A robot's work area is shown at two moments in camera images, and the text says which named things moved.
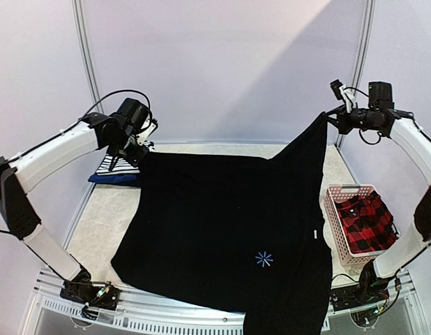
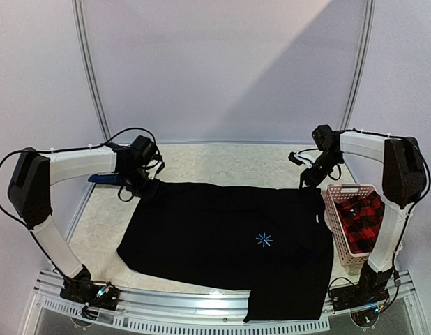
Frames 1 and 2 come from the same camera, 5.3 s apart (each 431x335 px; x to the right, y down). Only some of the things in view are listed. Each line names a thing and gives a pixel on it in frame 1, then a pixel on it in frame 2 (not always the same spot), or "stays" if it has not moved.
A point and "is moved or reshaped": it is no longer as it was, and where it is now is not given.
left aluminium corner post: [85, 54] stays
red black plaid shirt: [368, 222] stays
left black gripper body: [128, 153] to [139, 185]
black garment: [247, 234] is moved or reshaped
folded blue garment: [126, 179] stays
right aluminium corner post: [360, 65] stays
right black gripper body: [342, 121] to [310, 175]
